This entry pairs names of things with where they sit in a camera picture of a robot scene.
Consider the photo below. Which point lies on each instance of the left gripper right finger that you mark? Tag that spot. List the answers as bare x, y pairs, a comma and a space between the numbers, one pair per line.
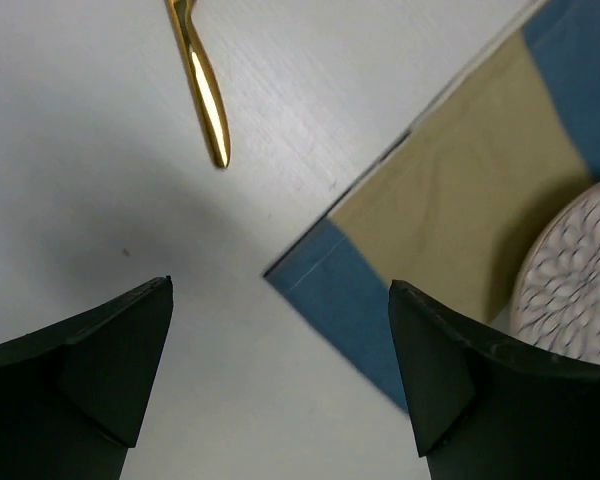
484, 405

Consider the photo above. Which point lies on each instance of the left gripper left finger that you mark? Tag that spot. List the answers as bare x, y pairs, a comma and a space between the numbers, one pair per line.
73, 395

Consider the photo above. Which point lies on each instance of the patterned ceramic plate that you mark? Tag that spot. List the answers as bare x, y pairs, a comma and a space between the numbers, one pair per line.
556, 300

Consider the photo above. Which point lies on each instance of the blue beige checked placemat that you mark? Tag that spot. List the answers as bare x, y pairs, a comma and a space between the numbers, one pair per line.
456, 205

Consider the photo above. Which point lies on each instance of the gold knife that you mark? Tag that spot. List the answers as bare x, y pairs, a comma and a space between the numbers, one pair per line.
202, 82

